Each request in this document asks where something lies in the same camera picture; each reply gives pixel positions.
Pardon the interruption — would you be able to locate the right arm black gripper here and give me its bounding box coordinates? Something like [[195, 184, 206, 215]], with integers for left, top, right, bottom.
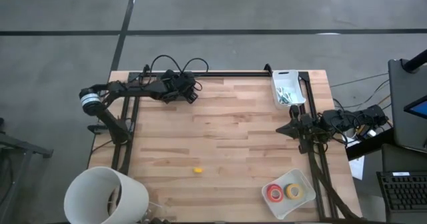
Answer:
[[276, 105, 322, 155]]

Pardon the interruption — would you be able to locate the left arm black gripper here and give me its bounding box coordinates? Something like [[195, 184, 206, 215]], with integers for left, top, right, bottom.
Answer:
[[159, 69, 200, 105]]

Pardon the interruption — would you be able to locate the orange red tape roll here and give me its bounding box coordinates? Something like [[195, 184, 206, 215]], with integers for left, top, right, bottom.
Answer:
[[266, 184, 285, 203]]

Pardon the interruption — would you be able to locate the green tape roll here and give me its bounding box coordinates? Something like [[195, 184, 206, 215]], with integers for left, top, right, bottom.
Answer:
[[284, 183, 305, 201]]

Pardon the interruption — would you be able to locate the dark grey plastic bin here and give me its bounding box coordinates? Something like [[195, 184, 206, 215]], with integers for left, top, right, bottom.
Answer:
[[155, 71, 196, 102]]

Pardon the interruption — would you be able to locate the white rectangular plastic bin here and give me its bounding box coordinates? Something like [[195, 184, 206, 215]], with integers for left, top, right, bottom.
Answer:
[[272, 69, 307, 111]]

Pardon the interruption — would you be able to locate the white square plastic bin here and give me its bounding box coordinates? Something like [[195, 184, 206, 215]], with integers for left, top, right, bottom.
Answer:
[[261, 168, 316, 221]]

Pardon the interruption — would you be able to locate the white paper sheet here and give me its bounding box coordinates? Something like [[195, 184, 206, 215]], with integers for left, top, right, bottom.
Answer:
[[342, 135, 366, 181]]

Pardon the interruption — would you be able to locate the black side desk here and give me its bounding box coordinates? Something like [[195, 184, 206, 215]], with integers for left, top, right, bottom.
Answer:
[[345, 127, 396, 162]]

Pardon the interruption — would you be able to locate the black power adapter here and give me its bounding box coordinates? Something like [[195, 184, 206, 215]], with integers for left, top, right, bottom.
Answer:
[[359, 122, 380, 139]]

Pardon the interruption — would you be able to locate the grey computer case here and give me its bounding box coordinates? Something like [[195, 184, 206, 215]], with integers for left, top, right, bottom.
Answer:
[[388, 59, 427, 153]]

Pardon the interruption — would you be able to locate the black keyboard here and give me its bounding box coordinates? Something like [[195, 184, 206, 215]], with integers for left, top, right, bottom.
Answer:
[[376, 171, 427, 224]]

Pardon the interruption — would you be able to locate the blue lit screen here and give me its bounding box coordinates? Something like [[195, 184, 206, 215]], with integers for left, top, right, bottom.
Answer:
[[403, 95, 427, 120]]

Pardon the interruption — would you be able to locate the white cylindrical lampshade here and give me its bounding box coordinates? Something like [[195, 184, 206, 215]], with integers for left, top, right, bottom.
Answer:
[[63, 166, 150, 224]]

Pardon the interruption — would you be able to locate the black pole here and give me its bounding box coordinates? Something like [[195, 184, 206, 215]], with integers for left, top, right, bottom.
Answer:
[[404, 49, 427, 73]]

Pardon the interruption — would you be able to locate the black metal stand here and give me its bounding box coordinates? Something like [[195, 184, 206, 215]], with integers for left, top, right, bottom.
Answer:
[[0, 117, 54, 224]]

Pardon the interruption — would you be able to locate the black left wrist camera cable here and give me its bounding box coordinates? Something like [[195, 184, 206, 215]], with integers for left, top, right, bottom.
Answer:
[[181, 57, 210, 92]]

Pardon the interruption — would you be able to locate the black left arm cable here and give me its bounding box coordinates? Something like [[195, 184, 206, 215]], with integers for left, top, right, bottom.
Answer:
[[148, 54, 184, 81]]

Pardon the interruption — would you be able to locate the black aluminium table frame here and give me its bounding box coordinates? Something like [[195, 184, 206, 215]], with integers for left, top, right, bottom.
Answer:
[[111, 63, 363, 223]]

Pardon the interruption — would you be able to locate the black floor cable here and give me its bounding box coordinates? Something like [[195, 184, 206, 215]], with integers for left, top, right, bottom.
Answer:
[[330, 72, 390, 89]]

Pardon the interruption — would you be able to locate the yellow floor cable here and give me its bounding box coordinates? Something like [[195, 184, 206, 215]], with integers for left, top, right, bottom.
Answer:
[[372, 93, 394, 127]]

